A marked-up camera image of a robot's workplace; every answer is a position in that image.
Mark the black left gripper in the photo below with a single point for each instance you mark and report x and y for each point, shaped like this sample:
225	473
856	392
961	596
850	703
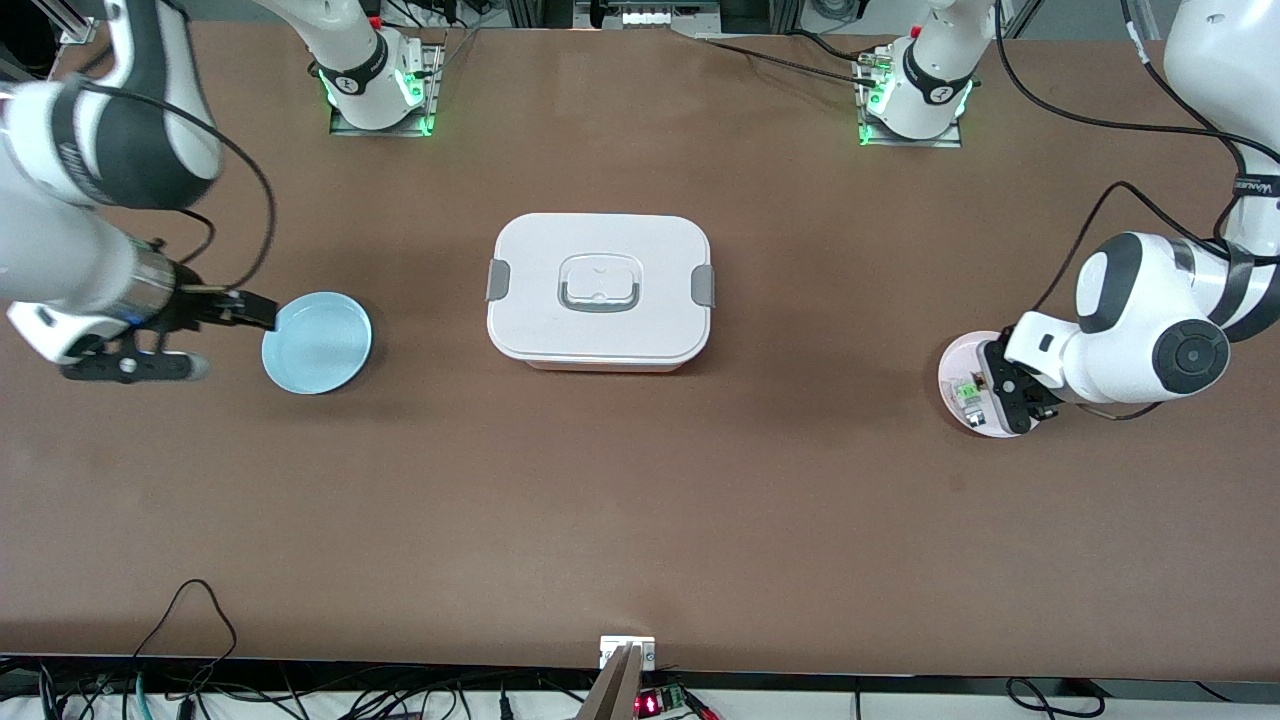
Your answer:
1003	385

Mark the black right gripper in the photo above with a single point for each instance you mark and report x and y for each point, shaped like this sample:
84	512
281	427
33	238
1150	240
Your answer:
198	305

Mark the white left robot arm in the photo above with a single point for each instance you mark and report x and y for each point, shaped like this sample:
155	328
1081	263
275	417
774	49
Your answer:
1150	300

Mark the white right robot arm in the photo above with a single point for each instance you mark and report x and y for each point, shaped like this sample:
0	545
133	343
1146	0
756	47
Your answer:
60	250

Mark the white lunch box grey clips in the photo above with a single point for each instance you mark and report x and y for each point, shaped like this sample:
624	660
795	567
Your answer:
540	310

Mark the small green connector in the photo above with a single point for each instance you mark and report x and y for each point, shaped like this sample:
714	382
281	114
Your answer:
968	398

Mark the pale pink round plate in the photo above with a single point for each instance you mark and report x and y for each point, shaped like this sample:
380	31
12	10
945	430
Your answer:
955	360

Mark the light blue round plate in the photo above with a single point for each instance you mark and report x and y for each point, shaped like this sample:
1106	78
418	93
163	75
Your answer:
320	345

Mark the circuit board with red display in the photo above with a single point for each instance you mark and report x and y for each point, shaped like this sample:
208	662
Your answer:
650	703

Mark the white power strip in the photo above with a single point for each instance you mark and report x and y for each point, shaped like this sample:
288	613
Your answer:
650	18

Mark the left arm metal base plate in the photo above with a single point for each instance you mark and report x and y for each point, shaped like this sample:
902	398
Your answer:
940	142

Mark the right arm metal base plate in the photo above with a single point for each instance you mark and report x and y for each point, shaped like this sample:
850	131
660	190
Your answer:
432	70

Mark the aluminium frame post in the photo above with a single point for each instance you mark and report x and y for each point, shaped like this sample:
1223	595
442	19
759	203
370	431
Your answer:
62	18

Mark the small white bracket plate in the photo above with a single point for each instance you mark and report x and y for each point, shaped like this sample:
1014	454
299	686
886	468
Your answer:
610	650

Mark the grey camera stand profile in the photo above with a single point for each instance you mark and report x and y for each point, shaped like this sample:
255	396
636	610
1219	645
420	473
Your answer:
612	695

